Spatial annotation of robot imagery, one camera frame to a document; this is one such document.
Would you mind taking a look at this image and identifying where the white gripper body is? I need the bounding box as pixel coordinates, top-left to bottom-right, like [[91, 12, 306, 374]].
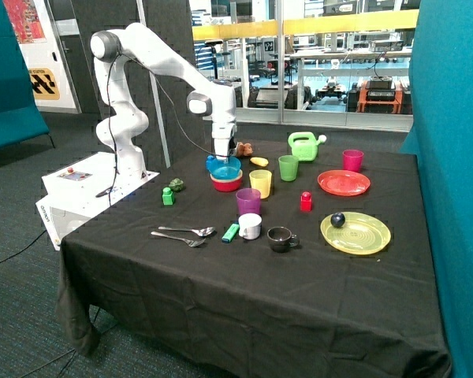
[[211, 122, 237, 158]]

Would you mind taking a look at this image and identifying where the blue plastic bowl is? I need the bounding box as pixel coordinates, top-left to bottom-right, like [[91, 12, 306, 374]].
[[209, 156, 241, 178]]

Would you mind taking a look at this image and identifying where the yellow plastic bowl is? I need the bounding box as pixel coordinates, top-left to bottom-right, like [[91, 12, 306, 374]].
[[210, 169, 243, 183]]

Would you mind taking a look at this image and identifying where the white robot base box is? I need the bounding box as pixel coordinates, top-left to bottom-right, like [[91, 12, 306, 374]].
[[36, 152, 158, 250]]

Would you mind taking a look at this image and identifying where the brown toy figure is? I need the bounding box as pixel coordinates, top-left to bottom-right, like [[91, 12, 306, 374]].
[[236, 142, 253, 158]]

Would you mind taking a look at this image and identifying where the blue toy block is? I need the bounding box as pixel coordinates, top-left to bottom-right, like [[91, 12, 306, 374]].
[[205, 155, 218, 171]]

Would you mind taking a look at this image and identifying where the yellow toy banana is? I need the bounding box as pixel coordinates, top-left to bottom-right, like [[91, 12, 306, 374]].
[[250, 157, 269, 167]]

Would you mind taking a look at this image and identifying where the red plastic bowl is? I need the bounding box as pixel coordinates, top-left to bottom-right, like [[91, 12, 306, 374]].
[[210, 176, 242, 192]]

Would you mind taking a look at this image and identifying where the yellow plastic cup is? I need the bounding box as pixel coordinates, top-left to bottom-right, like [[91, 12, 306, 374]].
[[249, 169, 273, 199]]

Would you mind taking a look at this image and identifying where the green toy broccoli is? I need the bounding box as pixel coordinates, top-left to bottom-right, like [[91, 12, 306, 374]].
[[169, 178, 185, 193]]

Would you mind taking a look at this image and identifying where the purple plastic cup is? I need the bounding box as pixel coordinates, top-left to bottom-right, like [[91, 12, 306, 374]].
[[236, 188, 261, 216]]

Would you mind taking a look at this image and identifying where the green plastic cup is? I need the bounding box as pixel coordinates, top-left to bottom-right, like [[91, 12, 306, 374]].
[[278, 155, 299, 182]]

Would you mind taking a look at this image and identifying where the green toy block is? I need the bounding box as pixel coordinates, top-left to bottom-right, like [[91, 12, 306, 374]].
[[162, 187, 175, 206]]

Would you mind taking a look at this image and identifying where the green toy watering can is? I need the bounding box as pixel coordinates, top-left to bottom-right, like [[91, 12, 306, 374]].
[[288, 132, 327, 161]]

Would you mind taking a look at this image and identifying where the white mug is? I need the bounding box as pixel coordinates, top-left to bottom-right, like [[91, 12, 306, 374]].
[[238, 213, 262, 240]]

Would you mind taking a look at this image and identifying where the green highlighter marker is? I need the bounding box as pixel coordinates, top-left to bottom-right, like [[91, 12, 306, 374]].
[[222, 223, 240, 243]]

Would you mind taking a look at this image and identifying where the metal spoon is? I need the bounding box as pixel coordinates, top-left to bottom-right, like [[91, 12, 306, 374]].
[[158, 226, 216, 237]]

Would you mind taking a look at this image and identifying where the red toy block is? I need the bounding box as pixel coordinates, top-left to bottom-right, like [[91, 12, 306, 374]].
[[300, 191, 312, 212]]

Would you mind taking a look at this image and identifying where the metal fork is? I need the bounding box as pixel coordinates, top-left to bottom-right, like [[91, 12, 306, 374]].
[[151, 232, 205, 247]]

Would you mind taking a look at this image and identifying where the black cup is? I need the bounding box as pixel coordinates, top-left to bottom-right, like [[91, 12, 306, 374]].
[[266, 227, 300, 253]]

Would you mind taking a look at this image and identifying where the red plastic plate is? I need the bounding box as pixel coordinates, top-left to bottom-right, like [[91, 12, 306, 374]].
[[318, 169, 371, 197]]

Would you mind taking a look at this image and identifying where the black marker pen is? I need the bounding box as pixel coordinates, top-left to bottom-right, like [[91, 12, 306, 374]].
[[95, 187, 112, 198]]

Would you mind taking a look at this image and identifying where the pink plastic cup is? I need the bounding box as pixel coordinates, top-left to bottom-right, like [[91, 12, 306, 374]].
[[342, 150, 364, 172]]

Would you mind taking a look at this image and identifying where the black tablecloth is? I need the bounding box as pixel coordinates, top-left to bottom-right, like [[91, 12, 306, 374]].
[[56, 146, 453, 377]]

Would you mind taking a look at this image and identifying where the dark blue ball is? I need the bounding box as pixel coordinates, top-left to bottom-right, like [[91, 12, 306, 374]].
[[330, 212, 346, 228]]

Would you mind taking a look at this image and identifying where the yellow plastic plate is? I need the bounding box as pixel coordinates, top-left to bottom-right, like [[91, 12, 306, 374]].
[[319, 211, 391, 255]]

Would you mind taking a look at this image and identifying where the yellow black sign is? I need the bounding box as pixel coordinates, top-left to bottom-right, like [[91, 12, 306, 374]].
[[28, 68, 60, 101]]

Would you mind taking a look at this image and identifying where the teal sofa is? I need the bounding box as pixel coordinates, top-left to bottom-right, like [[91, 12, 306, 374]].
[[0, 1, 50, 148]]

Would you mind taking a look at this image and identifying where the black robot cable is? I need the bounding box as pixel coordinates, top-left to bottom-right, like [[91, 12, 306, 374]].
[[105, 54, 222, 206]]

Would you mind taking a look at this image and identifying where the floor cable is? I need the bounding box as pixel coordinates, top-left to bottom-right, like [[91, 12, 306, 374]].
[[0, 228, 48, 271]]

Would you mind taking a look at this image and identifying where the teal partition wall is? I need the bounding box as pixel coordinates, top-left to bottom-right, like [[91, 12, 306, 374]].
[[401, 1, 473, 377]]

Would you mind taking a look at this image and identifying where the red wall poster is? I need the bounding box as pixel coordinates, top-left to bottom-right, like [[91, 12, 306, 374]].
[[2, 0, 47, 44]]

